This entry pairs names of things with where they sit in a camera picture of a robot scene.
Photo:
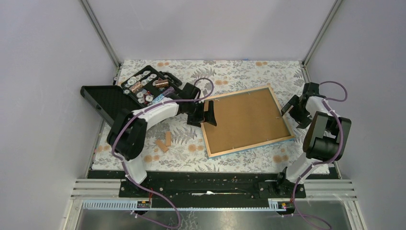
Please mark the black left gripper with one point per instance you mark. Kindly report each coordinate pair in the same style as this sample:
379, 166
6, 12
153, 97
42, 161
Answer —
207, 116

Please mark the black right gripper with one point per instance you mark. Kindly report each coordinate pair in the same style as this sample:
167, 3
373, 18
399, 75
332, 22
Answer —
303, 121

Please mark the wooden picture frame blue edge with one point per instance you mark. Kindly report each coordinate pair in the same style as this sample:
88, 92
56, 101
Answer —
206, 139

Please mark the brown cardboard backing board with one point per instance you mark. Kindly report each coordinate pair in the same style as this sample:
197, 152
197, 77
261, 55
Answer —
247, 119

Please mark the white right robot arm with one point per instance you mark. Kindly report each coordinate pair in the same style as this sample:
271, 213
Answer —
326, 138

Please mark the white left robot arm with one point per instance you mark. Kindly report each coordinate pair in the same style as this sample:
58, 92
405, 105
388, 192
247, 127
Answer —
128, 132

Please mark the small wooden block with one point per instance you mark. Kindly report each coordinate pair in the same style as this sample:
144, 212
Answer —
168, 139
161, 145

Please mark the copper poker chip stack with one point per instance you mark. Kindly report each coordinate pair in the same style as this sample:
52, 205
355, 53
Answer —
161, 83

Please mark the black poker chip case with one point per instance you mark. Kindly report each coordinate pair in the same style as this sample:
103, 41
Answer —
134, 93

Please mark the aluminium corner post right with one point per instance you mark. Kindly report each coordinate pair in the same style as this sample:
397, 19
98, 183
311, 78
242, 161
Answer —
323, 29

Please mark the aluminium corner post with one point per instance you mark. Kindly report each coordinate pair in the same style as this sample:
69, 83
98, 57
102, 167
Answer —
323, 29
100, 32

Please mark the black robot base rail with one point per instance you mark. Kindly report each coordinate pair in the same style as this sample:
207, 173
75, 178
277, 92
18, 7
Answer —
205, 189

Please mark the aluminium corner post left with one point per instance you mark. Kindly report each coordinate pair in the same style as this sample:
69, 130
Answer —
100, 32

